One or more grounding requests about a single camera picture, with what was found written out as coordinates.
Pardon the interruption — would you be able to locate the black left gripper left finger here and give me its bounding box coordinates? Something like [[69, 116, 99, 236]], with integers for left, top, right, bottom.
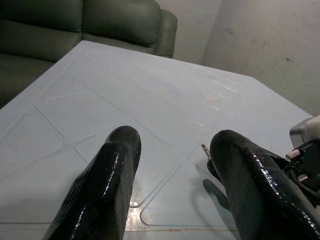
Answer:
[[42, 125, 142, 240]]

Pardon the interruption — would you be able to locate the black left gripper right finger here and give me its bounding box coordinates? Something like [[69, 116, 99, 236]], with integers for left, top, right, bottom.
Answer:
[[209, 129, 320, 240]]

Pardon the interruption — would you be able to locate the white folding table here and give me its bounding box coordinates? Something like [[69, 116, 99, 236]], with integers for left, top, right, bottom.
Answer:
[[0, 39, 320, 240]]

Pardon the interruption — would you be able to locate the grey-green leather sofa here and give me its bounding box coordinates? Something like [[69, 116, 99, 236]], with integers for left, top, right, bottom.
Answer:
[[0, 0, 179, 109]]

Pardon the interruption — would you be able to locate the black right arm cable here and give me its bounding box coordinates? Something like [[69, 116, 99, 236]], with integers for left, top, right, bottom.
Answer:
[[284, 147, 320, 209]]

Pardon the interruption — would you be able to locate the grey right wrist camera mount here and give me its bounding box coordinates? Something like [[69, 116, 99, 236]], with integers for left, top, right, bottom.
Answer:
[[289, 116, 320, 151]]

